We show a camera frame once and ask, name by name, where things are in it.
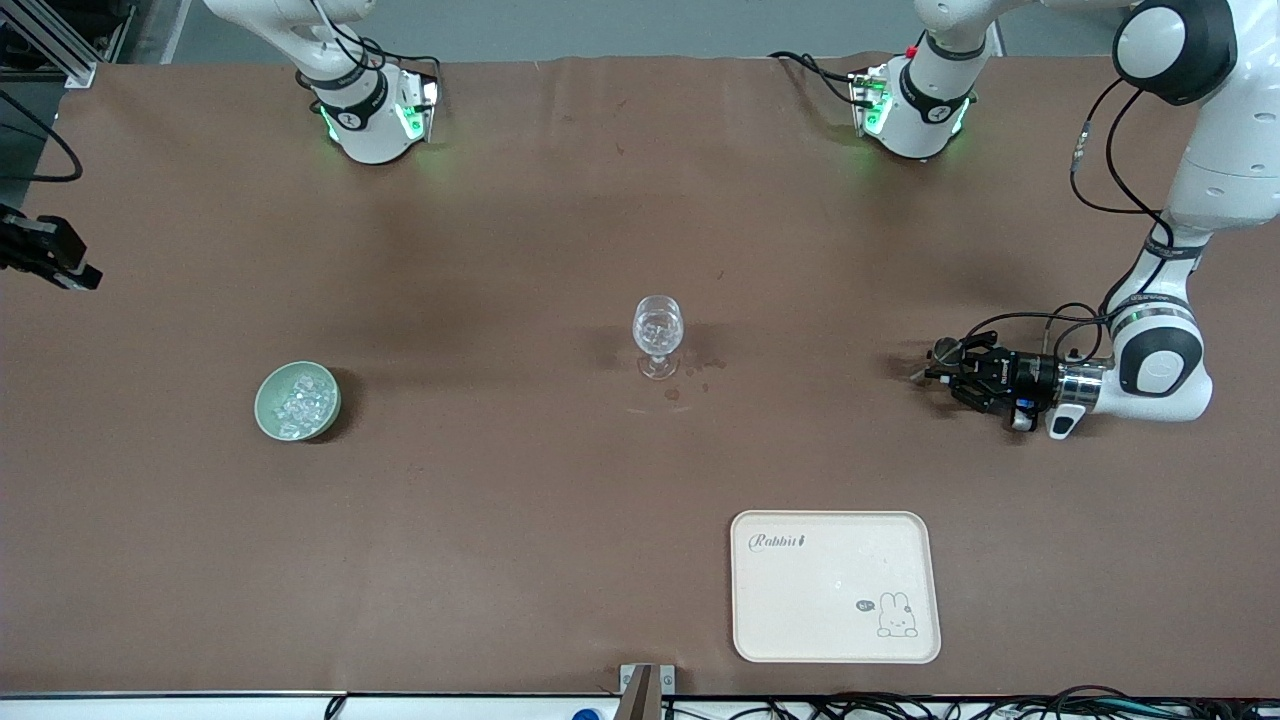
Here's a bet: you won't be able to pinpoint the steel double jigger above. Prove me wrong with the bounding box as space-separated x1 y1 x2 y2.
911 338 963 387

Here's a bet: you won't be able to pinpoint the heap of clear ice cubes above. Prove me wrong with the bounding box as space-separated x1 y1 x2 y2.
273 368 337 439

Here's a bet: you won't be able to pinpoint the clear wine glass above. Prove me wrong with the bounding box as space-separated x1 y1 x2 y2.
631 295 686 381

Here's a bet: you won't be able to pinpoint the green ceramic bowl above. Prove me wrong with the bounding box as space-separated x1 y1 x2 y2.
254 361 342 442

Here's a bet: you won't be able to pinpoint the cream rabbit print tray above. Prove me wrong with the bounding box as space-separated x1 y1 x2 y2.
730 510 942 664

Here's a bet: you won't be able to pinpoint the brown table mat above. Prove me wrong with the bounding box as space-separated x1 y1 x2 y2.
0 55 1280 698

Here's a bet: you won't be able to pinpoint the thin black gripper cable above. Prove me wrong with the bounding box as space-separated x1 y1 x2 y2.
963 302 1117 364

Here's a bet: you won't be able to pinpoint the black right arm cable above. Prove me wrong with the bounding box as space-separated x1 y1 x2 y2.
0 88 83 185

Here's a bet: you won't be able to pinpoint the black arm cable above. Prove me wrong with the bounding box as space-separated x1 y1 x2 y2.
1068 78 1173 241
0 88 83 185

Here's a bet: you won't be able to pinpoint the aluminium frame profile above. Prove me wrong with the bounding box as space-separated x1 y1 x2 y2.
0 0 139 91

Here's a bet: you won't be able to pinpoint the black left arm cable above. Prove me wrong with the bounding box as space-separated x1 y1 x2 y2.
1068 78 1173 241

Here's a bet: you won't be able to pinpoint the black left base cable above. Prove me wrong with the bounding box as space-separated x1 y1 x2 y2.
768 50 863 109

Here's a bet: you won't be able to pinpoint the black base cable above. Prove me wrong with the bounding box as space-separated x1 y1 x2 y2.
768 50 863 109
308 0 443 81

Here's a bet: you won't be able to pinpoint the tangled black floor cables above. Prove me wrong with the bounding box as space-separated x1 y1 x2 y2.
660 685 1280 720

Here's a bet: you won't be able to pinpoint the black right base cable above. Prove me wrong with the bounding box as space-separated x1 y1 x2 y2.
308 0 443 81

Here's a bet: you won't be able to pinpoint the aluminium camera mount post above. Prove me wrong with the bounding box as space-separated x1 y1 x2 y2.
619 663 677 720

